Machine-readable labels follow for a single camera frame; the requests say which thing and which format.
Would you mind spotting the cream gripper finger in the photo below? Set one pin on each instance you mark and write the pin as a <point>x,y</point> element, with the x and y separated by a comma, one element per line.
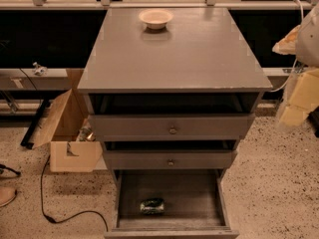
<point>287,45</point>
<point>301,97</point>

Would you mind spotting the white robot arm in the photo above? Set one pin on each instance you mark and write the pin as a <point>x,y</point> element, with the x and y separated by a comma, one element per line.
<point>307,43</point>

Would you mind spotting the grey drawer cabinet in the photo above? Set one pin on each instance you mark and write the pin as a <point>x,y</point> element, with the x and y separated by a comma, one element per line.
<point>199,64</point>

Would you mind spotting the top grey drawer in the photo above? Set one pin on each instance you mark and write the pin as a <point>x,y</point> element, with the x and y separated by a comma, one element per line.
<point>171,127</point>

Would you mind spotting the grey drawer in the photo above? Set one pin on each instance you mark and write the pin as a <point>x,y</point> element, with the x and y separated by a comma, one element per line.
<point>169,159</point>
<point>194,207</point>
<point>171,127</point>

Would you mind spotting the middle grey drawer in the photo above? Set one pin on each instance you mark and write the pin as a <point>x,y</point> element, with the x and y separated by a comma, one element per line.
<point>169,159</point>

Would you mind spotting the bottom grey drawer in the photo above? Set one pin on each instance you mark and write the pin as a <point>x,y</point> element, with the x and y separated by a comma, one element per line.
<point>194,207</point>

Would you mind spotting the white bowl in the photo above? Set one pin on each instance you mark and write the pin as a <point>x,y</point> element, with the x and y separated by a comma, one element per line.
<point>155,19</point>

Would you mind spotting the cans inside cardboard box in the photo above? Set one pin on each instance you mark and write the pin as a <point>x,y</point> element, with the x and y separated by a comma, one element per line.
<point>86,134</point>

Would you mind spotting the open cardboard box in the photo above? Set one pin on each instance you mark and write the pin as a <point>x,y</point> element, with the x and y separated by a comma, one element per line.
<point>61,127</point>

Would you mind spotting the crumpled item on shelf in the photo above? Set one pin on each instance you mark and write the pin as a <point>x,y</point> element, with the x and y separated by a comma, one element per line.
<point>39,70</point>

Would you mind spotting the brown shoe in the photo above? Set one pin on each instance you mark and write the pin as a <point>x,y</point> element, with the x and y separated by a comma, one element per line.
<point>7,195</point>

